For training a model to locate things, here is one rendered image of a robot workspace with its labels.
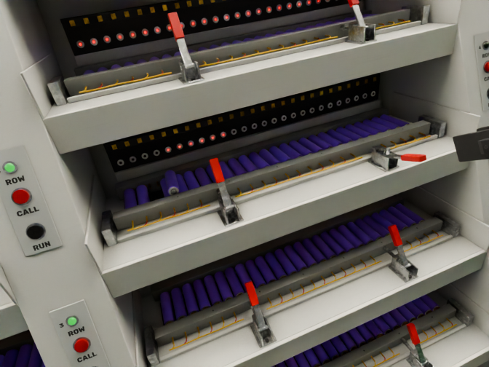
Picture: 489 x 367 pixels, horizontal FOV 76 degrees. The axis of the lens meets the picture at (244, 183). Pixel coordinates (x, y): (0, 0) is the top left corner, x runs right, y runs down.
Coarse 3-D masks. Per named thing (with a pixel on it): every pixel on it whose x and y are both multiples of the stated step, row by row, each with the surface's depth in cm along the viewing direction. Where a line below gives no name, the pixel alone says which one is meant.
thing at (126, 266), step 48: (240, 144) 59; (432, 144) 55; (96, 192) 49; (288, 192) 48; (336, 192) 47; (384, 192) 50; (96, 240) 41; (144, 240) 43; (192, 240) 42; (240, 240) 44
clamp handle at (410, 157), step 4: (384, 152) 50; (388, 152) 50; (388, 156) 49; (392, 156) 48; (396, 156) 47; (400, 156) 47; (404, 156) 46; (408, 156) 45; (412, 156) 44; (416, 156) 44; (420, 156) 43; (424, 156) 43; (404, 160) 46; (408, 160) 45; (412, 160) 44; (416, 160) 44; (420, 160) 43; (424, 160) 43
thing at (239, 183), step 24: (360, 144) 54; (384, 144) 55; (264, 168) 51; (288, 168) 51; (312, 168) 52; (192, 192) 48; (216, 192) 48; (240, 192) 48; (120, 216) 45; (144, 216) 46
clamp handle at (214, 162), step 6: (210, 162) 44; (216, 162) 44; (216, 168) 44; (216, 174) 44; (222, 174) 44; (216, 180) 44; (222, 180) 44; (222, 186) 44; (222, 192) 44; (222, 198) 44; (228, 198) 44; (228, 204) 44
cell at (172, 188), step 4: (168, 172) 52; (172, 172) 52; (168, 176) 51; (172, 176) 51; (168, 180) 50; (172, 180) 49; (176, 180) 50; (168, 184) 49; (172, 184) 48; (176, 184) 48; (168, 188) 48; (172, 188) 48; (176, 188) 48; (168, 192) 48; (172, 192) 48; (176, 192) 48
